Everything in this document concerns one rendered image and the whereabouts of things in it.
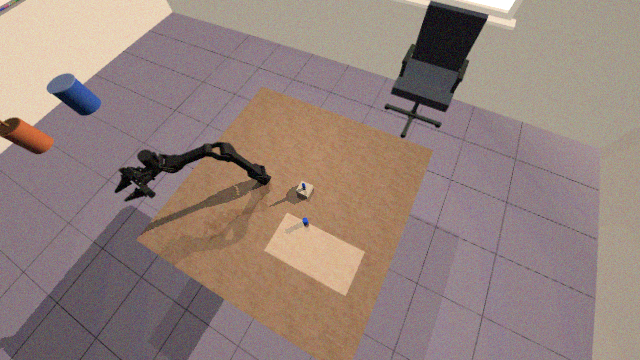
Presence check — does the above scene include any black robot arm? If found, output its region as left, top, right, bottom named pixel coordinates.
left=123, top=142, right=271, bottom=185

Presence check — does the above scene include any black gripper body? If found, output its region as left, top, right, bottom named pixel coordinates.
left=119, top=167, right=156, bottom=199

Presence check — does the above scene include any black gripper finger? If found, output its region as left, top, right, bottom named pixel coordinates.
left=124, top=188, right=147, bottom=202
left=115, top=174, right=132, bottom=193

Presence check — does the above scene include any beige block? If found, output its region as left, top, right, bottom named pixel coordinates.
left=296, top=181, right=313, bottom=199

